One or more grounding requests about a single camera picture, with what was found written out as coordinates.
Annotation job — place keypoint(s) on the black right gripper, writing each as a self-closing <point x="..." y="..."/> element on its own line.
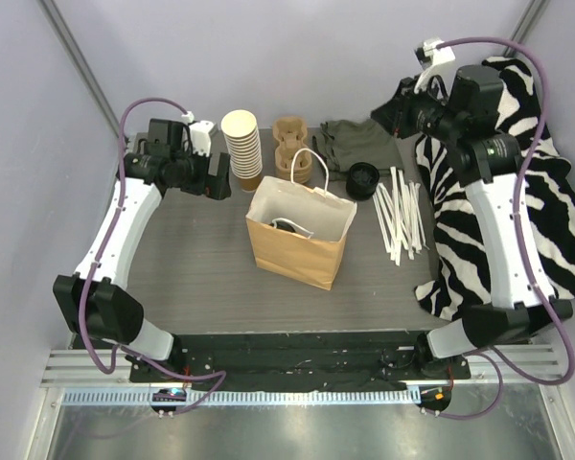
<point x="398" y="115"/>

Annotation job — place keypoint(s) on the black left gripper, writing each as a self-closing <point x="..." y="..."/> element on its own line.
<point x="209" y="174"/>

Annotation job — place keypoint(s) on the brown paper bag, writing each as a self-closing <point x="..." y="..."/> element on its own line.
<point x="313" y="255"/>

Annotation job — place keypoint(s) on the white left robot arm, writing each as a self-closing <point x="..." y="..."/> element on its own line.
<point x="172" y="155"/>

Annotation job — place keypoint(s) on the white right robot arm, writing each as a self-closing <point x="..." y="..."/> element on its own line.
<point x="486" y="163"/>

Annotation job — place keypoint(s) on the stack of white paper cups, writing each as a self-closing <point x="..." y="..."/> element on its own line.
<point x="240" y="131"/>

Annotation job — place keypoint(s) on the olive green cloth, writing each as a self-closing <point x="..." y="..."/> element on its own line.
<point x="343" y="143"/>

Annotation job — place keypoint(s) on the stack of black lids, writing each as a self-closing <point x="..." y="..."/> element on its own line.
<point x="362" y="181"/>

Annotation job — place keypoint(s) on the stack of pulp cup carriers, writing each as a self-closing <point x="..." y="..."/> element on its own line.
<point x="290" y="134"/>

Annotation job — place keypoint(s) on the white wrapped straws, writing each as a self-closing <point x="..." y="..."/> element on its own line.
<point x="400" y="220"/>

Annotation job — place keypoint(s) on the zebra print blanket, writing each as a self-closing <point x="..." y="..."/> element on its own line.
<point x="463" y="277"/>

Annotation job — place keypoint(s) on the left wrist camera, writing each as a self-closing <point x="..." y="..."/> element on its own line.
<point x="201" y="133"/>

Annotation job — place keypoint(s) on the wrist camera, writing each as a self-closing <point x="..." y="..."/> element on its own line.
<point x="431" y="58"/>
<point x="201" y="133"/>

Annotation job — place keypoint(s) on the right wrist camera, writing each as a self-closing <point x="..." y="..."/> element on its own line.
<point x="431" y="58"/>

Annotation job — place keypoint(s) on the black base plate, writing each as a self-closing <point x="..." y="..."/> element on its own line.
<point x="207" y="353"/>

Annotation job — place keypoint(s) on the white cable duct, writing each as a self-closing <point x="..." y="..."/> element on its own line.
<point x="138" y="396"/>

